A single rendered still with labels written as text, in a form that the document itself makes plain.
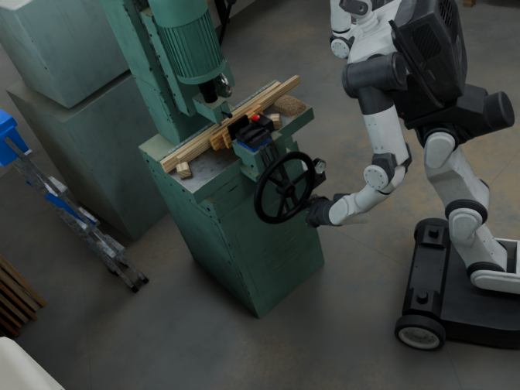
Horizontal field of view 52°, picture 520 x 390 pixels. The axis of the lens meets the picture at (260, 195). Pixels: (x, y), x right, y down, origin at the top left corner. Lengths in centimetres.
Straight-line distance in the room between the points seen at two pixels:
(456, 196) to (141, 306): 167
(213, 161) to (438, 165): 80
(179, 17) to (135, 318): 161
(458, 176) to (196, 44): 98
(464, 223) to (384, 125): 65
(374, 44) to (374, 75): 15
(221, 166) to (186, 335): 100
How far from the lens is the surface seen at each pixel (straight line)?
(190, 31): 179
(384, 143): 151
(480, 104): 176
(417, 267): 243
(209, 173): 196
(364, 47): 159
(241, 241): 218
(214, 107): 197
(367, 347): 244
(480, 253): 222
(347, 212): 169
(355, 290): 260
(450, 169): 187
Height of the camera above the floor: 213
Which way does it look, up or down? 43 degrees down
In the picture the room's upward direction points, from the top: 18 degrees counter-clockwise
